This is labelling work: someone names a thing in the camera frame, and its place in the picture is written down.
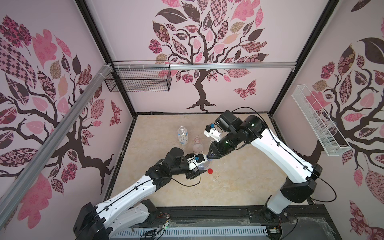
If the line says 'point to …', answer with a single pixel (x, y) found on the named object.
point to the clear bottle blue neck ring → (208, 158)
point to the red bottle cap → (210, 171)
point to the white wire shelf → (331, 139)
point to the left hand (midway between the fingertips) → (201, 165)
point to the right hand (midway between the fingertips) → (212, 159)
